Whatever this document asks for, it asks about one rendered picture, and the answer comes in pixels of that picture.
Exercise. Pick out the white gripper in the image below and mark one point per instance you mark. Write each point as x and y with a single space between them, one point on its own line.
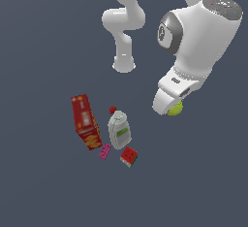
171 91

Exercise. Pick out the red Rubik's cube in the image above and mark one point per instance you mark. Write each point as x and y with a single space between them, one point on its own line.
129 156

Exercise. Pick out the red cracker box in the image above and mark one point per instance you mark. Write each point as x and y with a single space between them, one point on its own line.
84 119

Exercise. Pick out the white bleach bottle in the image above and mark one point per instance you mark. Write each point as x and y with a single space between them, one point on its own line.
118 130

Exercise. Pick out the pink toy brick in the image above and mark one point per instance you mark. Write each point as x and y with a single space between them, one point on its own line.
104 151

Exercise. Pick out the yellow-green tennis ball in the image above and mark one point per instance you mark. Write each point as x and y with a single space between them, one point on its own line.
176 109

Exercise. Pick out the small red strawberry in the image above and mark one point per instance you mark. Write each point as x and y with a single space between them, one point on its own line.
112 109

